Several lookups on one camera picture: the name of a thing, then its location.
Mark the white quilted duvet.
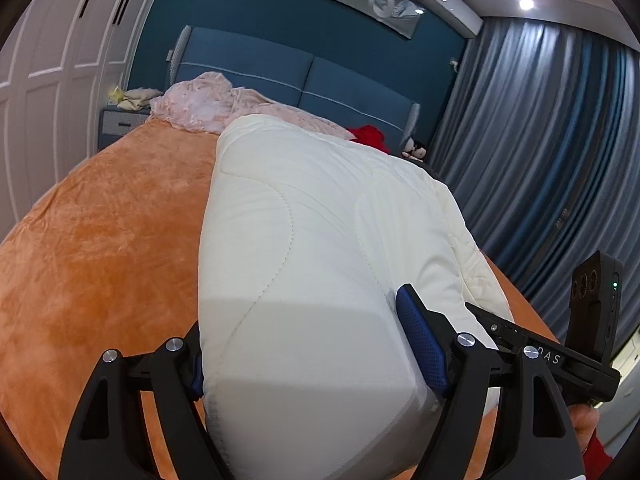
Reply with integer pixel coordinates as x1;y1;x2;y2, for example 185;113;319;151
197;114;516;480

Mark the grey blue curtain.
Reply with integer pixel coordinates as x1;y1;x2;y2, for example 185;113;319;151
430;17;640;351

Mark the red garment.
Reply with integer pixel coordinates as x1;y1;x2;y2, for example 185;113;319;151
347;125;392;154

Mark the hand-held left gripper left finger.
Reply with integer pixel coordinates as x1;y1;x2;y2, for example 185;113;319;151
57;320;223;480

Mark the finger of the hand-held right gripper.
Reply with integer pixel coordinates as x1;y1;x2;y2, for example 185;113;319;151
464;301;532;358

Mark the cream cloth on nightstand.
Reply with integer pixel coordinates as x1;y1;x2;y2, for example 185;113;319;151
107;86;164;111

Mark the person's red-sleeved right forearm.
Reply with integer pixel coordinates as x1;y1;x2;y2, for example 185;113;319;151
581;434;620;480

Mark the pink crumpled cloth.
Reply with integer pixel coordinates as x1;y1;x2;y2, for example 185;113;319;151
149;72;356;142

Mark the orange plush bed blanket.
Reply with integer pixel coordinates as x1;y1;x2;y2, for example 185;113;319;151
0;119;561;480

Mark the white panelled wardrobe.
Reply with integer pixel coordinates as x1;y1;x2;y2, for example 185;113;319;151
0;0;173;241

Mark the grey nightstand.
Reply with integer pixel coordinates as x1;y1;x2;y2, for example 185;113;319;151
97;107;151;152

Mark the blue padded headboard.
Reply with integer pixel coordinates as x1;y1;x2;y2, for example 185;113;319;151
167;25;421;157

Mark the person's right hand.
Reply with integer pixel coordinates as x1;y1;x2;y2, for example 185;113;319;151
569;402;602;457

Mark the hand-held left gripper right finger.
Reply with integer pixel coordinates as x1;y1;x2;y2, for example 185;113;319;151
395;284;586;480

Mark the plush toy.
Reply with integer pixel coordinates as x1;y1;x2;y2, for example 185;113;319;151
400;137;429;162

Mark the white air conditioner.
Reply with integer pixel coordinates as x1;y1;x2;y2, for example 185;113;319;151
402;0;483;39

